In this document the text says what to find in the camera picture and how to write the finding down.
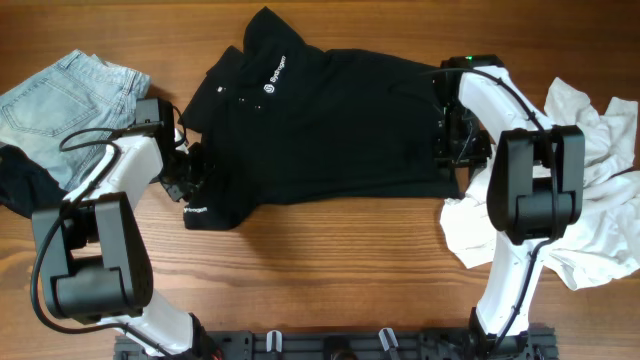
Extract black polo shirt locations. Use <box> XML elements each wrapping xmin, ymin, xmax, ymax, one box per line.
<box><xmin>183</xmin><ymin>8</ymin><xmax>458</xmax><ymax>231</ymax></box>

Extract white t-shirt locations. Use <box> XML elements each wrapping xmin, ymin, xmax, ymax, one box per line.
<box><xmin>440</xmin><ymin>79</ymin><xmax>639</xmax><ymax>291</ymax></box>

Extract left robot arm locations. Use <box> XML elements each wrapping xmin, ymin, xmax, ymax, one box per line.
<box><xmin>30</xmin><ymin>98</ymin><xmax>222</xmax><ymax>359</ymax></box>

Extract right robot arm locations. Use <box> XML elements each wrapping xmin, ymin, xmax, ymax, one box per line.
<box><xmin>421</xmin><ymin>55</ymin><xmax>585</xmax><ymax>359</ymax></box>

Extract folded light blue jeans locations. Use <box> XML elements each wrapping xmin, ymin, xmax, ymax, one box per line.
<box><xmin>1</xmin><ymin>50</ymin><xmax>151</xmax><ymax>191</ymax></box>

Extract folded black garment under jeans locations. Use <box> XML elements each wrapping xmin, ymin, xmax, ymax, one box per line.
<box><xmin>1</xmin><ymin>145</ymin><xmax>67</xmax><ymax>218</ymax></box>

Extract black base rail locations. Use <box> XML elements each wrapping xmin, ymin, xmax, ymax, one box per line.
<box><xmin>113</xmin><ymin>327</ymin><xmax>559</xmax><ymax>360</ymax></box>

